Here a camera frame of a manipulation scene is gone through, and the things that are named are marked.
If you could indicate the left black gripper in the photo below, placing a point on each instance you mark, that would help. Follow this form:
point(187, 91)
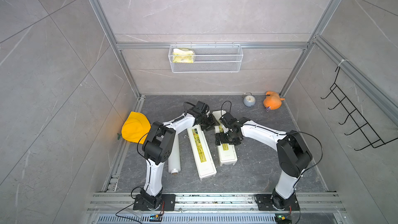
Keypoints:
point(212, 123)

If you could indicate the black wire hook rack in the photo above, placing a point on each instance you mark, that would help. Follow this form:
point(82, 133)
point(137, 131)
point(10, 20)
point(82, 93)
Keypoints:
point(354, 115)

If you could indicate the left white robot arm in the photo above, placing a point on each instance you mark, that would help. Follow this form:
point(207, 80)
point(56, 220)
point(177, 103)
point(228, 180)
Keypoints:
point(159, 142)

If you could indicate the closed white wrap dispenser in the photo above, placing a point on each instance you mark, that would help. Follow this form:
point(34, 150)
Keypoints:
point(201, 152)

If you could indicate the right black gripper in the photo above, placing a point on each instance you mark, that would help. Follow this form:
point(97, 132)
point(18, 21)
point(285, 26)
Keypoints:
point(221, 135)

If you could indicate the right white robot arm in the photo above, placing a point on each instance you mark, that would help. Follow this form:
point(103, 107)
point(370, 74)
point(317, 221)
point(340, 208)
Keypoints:
point(294, 155)

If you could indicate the yellow wipes packet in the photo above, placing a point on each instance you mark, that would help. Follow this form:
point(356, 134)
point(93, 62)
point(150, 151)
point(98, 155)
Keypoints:
point(183, 55)

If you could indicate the white plastic wrap roll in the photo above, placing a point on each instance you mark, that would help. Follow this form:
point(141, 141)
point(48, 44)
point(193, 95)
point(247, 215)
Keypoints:
point(174, 159)

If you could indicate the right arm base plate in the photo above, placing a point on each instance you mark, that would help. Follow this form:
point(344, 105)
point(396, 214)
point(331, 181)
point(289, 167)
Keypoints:
point(268, 202)

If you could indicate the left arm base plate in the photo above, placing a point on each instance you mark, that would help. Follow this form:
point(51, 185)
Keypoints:
point(164, 202)

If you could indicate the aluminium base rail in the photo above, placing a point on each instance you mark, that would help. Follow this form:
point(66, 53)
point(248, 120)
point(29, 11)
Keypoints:
point(215, 208)

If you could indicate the orange plush toy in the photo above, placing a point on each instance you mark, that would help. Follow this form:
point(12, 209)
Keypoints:
point(272, 101)

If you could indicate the wire mesh wall basket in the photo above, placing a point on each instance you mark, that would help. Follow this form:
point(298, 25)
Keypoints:
point(210, 58)

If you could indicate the white dispenser lid with label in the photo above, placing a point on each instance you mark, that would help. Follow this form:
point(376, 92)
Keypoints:
point(226, 152)

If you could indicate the yellow bucket hat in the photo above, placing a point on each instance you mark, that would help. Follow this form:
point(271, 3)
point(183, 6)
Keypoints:
point(136, 128)

